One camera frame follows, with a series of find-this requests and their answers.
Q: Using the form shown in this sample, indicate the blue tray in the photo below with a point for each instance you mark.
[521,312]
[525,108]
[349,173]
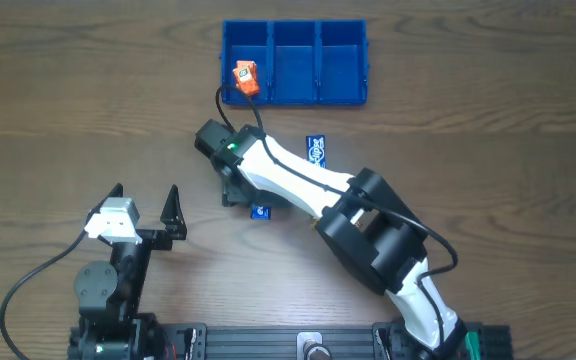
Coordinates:
[293,75]

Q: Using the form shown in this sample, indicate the mounting rail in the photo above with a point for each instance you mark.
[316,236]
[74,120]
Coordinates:
[258,345]

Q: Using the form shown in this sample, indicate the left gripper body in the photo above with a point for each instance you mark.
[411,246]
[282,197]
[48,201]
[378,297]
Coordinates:
[157,239]

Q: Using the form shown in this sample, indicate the orange candy box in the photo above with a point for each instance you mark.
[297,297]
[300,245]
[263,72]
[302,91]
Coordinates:
[245,77]

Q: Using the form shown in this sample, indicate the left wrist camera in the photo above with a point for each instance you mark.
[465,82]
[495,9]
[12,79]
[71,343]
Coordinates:
[115,220]

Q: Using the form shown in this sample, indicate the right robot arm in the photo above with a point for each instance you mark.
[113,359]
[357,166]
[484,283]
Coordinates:
[288,175]

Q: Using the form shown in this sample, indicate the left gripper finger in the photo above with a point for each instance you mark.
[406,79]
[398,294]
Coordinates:
[114,191]
[174,215]

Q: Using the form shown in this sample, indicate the blue candy pack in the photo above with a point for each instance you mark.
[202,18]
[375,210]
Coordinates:
[315,150]
[260,213]

